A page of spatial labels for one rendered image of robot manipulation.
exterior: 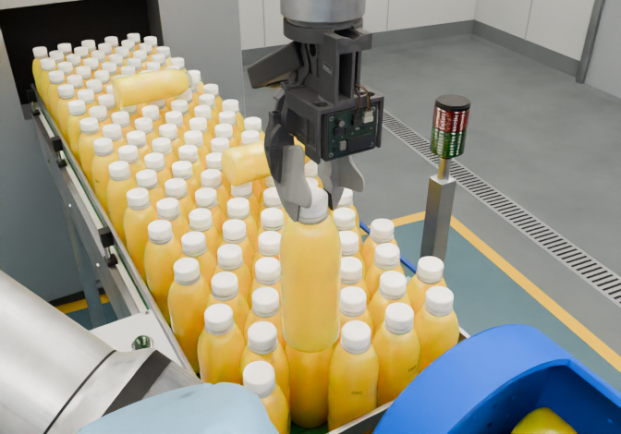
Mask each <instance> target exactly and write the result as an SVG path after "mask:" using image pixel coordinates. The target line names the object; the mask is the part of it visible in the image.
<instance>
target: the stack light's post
mask: <svg viewBox="0 0 621 434"><path fill-rule="evenodd" d="M456 183H457V181H456V179H454V178H453V177H451V176H449V179H448V180H447V181H441V180H438V179H437V175H434V176H431V177H430V178H429V186H428V195H427V202H426V211H425V218H424V226H423V234H422V242H421V250H420V259H421V258H423V257H436V258H438V259H440V260H441V261H442V262H443V264H444V261H445V254H446V248H447V241H448V235H449V228H450V222H451V215H452V209H453V202H454V196H455V190H456Z"/></svg>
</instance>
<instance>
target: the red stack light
mask: <svg viewBox="0 0 621 434"><path fill-rule="evenodd" d="M469 113H470V108H469V109H467V110H465V111H460V112H451V111H446V110H443V109H441V108H439V107H438V106H437V105H436V104H434V109H433V117H432V125H433V126H434V127H435V128H436V129H438V130H441V131H444V132H450V133H457V132H461V131H464V130H466V129H467V128H468V125H469Z"/></svg>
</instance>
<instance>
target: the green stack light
mask: <svg viewBox="0 0 621 434"><path fill-rule="evenodd" d="M467 131H468V129H466V130H464V131H461V132H457V133H450V132H444V131H441V130H438V129H436V128H435V127H434V126H433V125H432V133H431V141H430V151H431V152H432V153H433V154H435V155H438V156H441V157H446V158H453V157H457V156H460V155H462V154H463V153H464V150H465V144H466V137H467Z"/></svg>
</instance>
